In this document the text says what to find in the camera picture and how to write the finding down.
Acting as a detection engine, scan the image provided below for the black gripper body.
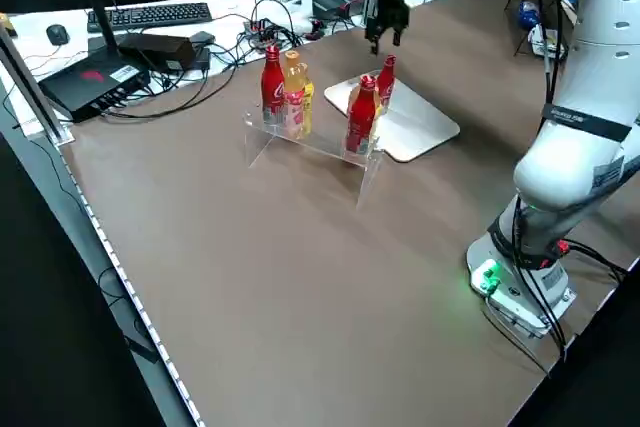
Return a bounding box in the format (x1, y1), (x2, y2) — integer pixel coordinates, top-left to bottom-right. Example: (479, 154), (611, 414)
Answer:
(364, 0), (412, 39)

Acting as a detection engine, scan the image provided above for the red cola bottle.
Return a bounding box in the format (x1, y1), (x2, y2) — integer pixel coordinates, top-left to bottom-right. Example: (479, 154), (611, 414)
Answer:
(344, 74), (382, 155)
(375, 54), (398, 111)
(260, 45), (288, 126)

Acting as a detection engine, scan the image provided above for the white rectangular tray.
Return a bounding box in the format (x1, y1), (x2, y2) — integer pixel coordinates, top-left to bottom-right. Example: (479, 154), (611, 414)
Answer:
(323, 69), (461, 164)

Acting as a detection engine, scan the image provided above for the clear acrylic shelf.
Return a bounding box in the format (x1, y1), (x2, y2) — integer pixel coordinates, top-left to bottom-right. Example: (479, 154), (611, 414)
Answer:
(243, 96), (384, 211)

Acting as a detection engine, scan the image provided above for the usb hub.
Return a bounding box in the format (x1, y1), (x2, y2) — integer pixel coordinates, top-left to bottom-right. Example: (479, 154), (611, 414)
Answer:
(242, 18), (280, 44)

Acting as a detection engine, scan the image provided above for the blue snack packet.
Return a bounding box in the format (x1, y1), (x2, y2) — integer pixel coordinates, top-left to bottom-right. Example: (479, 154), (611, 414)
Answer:
(518, 0), (541, 31)

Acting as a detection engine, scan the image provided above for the white cartoon snack packet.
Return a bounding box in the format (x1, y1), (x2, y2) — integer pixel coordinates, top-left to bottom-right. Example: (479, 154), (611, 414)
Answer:
(528, 24), (569, 58)

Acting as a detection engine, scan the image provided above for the black adapter box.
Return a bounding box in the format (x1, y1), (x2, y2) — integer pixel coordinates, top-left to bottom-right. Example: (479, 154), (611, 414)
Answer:
(117, 30), (217, 73)

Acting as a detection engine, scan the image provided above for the black keyboard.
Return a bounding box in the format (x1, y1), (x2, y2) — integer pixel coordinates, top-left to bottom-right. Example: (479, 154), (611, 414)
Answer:
(87, 1), (215, 34)

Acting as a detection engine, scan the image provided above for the black monitor stand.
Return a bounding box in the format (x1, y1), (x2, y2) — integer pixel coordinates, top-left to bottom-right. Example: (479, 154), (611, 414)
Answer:
(69, 0), (124, 56)

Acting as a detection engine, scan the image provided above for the black device red logo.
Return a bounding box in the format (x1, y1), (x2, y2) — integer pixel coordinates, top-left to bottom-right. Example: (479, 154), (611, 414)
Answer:
(38, 44), (153, 124)

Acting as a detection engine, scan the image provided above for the black computer mouse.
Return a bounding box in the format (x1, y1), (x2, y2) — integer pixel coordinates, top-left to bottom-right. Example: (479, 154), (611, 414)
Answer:
(45, 23), (70, 47)

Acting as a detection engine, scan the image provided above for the black cable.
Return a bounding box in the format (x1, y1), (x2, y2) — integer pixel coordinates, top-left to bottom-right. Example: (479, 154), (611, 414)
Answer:
(482, 196), (634, 379)
(234, 0), (307, 56)
(102, 36), (237, 121)
(503, 0), (571, 108)

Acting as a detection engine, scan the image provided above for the black wire basket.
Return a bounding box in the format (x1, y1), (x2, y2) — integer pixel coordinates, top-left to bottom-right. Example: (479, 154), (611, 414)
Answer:
(512, 0), (584, 66)

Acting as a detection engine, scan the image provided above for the aluminium frame post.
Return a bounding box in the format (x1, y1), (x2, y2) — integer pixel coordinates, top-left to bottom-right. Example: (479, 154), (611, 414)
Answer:
(0, 21), (76, 147)

